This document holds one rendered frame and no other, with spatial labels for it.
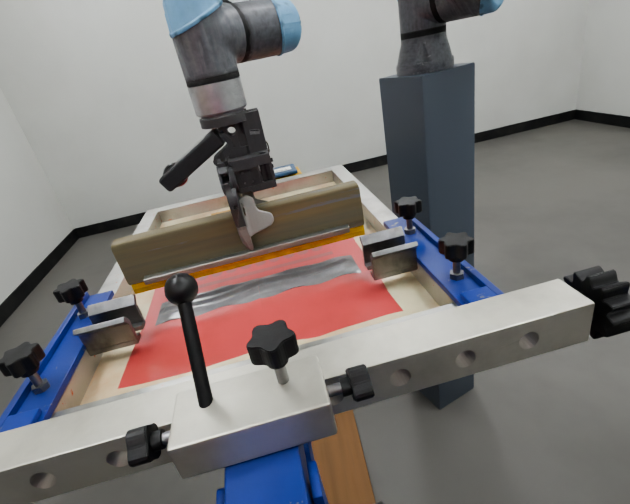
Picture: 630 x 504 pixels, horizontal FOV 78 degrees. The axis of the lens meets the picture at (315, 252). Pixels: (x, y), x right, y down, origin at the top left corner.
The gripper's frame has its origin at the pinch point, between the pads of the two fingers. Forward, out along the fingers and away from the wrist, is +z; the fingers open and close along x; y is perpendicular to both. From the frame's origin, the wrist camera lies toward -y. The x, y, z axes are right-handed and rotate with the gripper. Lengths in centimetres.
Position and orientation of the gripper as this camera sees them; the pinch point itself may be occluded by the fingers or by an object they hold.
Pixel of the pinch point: (245, 238)
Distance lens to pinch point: 67.0
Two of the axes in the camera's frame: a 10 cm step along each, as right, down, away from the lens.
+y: 9.6, -2.5, 0.8
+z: 1.9, 8.7, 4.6
